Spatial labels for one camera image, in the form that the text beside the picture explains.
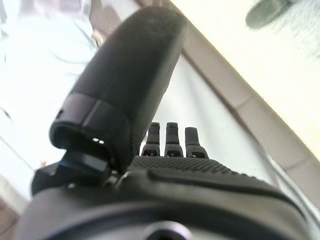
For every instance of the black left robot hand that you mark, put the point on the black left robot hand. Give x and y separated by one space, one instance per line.
130 82

